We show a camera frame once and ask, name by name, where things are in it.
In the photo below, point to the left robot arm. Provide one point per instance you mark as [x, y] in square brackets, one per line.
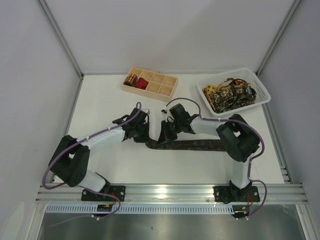
[71, 158]

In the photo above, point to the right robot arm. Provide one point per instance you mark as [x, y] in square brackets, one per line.
[239, 140]

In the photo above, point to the rolled brown patterned tie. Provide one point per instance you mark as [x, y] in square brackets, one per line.
[131, 80]

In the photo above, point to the white plastic basket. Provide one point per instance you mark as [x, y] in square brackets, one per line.
[243, 73]

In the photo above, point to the wooden compartment box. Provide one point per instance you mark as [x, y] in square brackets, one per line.
[161, 86]

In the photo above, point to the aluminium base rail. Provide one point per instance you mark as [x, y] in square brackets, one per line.
[197, 194]

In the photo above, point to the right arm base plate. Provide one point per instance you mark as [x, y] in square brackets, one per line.
[228, 193]

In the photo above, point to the brown blue-flowered tie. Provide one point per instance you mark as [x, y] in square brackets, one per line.
[214, 145]

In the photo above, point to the left aluminium frame post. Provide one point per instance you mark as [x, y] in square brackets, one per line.
[46, 11]

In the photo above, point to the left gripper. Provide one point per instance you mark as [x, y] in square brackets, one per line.
[144, 130]

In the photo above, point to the rolled red tie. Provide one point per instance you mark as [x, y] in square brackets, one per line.
[141, 84]

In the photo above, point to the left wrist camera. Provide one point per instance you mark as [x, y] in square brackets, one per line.
[146, 110]

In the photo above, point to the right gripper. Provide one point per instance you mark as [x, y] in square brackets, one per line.
[167, 128]

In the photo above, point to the white slotted cable duct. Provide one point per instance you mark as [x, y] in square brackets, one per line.
[161, 209]

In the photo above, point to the aluminium frame post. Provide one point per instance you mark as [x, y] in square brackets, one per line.
[279, 34]
[46, 11]

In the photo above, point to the right aluminium frame post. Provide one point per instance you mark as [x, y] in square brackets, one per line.
[279, 34]

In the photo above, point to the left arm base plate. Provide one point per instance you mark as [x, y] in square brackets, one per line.
[107, 194]

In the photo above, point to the yellow patterned tie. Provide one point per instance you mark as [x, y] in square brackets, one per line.
[221, 95]

